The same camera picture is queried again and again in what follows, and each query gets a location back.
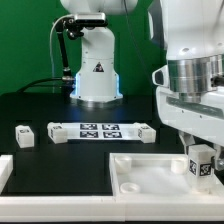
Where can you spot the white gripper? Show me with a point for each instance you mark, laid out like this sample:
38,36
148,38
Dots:
204,119

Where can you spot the white U-shaped boundary fence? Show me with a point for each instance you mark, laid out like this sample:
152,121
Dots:
105,208

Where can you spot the white marker tag plate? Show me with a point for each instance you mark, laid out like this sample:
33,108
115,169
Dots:
100,131

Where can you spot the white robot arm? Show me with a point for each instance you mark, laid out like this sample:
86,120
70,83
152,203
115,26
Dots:
190,87

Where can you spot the white square table top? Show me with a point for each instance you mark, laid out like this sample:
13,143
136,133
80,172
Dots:
161,175

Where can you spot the black camera on mount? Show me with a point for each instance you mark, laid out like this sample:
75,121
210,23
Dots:
75,23

